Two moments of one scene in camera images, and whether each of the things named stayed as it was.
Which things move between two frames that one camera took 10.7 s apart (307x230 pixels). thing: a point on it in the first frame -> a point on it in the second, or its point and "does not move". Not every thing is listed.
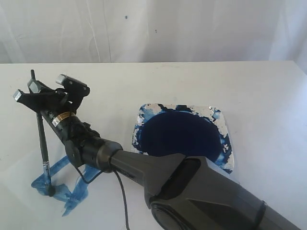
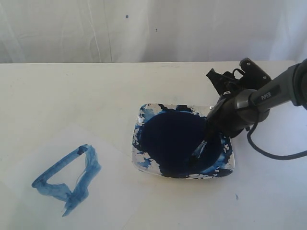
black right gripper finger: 36,86 -> 220,81
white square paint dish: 193,131 does not move
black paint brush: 50,189 -> 198,153
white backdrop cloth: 121,31 does not move
